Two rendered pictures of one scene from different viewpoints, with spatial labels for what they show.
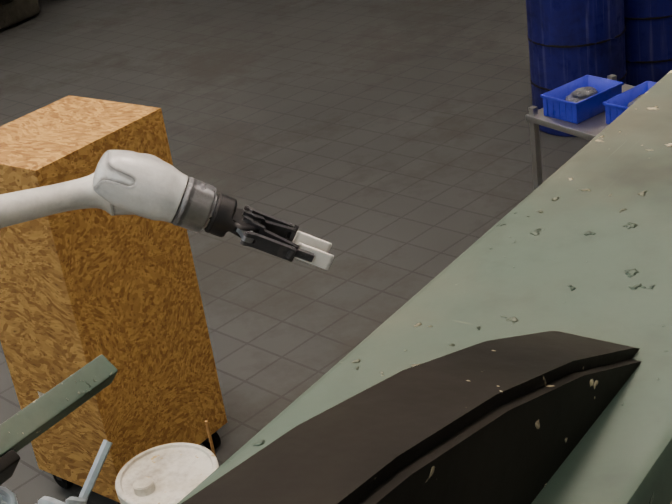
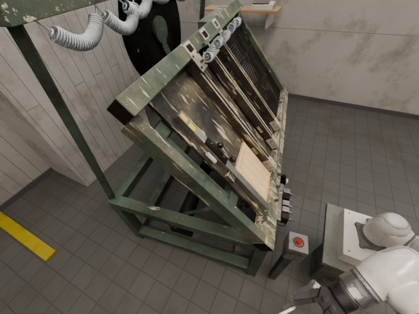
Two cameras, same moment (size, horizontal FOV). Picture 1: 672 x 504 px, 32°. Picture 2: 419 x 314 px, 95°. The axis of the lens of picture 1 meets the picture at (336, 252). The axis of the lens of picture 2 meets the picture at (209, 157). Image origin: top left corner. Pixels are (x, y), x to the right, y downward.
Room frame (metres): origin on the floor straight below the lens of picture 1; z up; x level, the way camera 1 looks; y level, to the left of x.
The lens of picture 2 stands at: (1.90, -0.17, 2.24)
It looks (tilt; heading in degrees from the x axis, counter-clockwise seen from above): 47 degrees down; 162
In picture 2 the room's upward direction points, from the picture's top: 4 degrees counter-clockwise
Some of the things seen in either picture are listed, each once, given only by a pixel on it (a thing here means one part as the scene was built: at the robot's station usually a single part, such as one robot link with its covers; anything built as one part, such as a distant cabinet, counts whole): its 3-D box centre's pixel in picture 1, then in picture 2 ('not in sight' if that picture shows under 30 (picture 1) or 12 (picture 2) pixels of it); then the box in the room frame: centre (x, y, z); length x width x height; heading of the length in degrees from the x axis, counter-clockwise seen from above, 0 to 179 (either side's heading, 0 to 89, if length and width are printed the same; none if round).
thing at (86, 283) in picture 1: (99, 310); not in sight; (3.40, 0.78, 0.63); 0.50 x 0.42 x 1.25; 140
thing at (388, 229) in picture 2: not in sight; (388, 228); (1.82, 0.96, 1.03); 0.18 x 0.16 x 0.22; 10
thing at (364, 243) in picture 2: not in sight; (373, 233); (1.80, 0.98, 0.89); 0.22 x 0.18 x 0.06; 143
